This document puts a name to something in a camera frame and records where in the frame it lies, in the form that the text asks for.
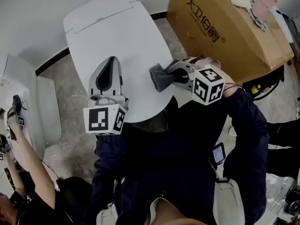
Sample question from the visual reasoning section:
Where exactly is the large printed cardboard box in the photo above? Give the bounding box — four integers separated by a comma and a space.
166, 0, 295, 85

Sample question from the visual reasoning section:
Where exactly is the person's left forearm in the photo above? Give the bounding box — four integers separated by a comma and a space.
92, 123, 132, 187

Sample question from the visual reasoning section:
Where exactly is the black floor bag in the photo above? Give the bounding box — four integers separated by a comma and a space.
242, 66, 285, 101

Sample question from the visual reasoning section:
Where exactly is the small black screen device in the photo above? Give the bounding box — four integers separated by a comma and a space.
212, 142, 226, 165

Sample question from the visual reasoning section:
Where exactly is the gray wiping cloth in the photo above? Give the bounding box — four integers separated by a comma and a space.
149, 63, 189, 93

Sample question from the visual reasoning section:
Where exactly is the white round pad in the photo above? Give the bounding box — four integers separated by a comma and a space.
228, 0, 252, 10

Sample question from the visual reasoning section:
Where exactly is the person's bare neck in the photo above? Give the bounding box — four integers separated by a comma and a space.
154, 199, 208, 225

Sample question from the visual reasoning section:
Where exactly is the person's right forearm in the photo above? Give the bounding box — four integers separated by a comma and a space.
220, 74, 269, 150

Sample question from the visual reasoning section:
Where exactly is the person's navy jacket torso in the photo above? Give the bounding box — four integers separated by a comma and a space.
82, 95, 269, 225

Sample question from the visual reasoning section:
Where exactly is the thin gripper cable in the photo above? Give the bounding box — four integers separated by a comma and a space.
222, 83, 244, 91

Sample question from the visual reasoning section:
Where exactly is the gray ring-handled tool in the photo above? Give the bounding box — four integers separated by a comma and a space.
249, 8, 268, 31

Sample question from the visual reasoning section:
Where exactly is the gray hand strap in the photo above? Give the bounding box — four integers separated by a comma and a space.
184, 56, 221, 70

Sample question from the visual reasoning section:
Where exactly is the white smart toilet body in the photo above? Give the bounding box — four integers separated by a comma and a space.
62, 0, 176, 135

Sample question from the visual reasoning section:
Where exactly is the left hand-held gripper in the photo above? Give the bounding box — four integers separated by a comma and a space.
82, 56, 130, 135

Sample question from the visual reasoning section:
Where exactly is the white toilet lid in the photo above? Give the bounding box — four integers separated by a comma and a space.
65, 0, 176, 124

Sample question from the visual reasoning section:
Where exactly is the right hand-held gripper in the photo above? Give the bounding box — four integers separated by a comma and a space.
167, 60, 226, 106

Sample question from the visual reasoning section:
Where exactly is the white toilet with tank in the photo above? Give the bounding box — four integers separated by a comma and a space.
0, 53, 63, 160

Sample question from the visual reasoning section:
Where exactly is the person's right hand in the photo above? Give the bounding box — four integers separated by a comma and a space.
187, 57, 206, 67

